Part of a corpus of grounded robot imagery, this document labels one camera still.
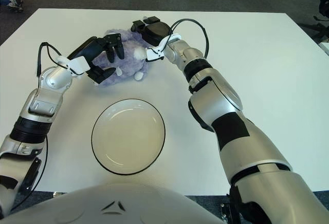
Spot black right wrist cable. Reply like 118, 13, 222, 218
169, 18, 209, 59

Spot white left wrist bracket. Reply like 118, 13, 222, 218
55, 56, 90, 77

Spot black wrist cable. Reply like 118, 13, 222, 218
169, 18, 209, 59
35, 42, 75, 77

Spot black device on stand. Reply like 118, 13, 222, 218
318, 0, 329, 18

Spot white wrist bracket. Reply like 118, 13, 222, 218
55, 56, 90, 77
145, 35, 182, 62

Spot white plate with black rim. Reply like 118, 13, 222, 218
91, 98, 167, 176

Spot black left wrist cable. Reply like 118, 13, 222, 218
35, 42, 75, 77

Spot black stand legs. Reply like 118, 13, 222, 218
299, 15, 329, 42

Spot purple plush bunny doll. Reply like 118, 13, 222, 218
94, 15, 152, 87

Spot black left elbow cable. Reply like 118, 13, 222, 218
15, 131, 49, 204

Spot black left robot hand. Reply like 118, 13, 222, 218
68, 34, 126, 86

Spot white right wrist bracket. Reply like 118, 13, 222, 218
145, 35, 182, 62

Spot grey white sneaker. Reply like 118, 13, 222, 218
7, 0, 24, 11

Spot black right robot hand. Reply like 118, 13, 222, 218
130, 15, 172, 63

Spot grey robot torso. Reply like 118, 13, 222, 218
0, 182, 227, 224

